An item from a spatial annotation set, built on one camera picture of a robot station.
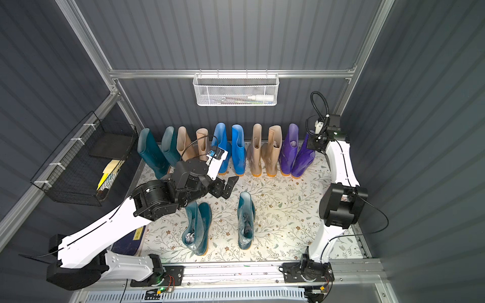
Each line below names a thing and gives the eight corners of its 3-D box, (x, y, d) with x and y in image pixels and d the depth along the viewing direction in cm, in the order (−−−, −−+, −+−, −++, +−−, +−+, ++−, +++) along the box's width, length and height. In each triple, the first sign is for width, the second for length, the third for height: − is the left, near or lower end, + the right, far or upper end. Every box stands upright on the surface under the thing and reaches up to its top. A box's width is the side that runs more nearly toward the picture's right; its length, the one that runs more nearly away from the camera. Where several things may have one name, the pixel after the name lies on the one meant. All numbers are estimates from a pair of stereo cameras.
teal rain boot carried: (160, 186, 103) (138, 154, 82) (157, 164, 113) (136, 130, 92) (172, 182, 104) (154, 149, 83) (168, 160, 114) (150, 126, 93)
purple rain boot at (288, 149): (274, 179, 105) (281, 147, 84) (278, 155, 116) (284, 122, 96) (288, 182, 104) (298, 150, 83) (290, 157, 115) (300, 124, 95)
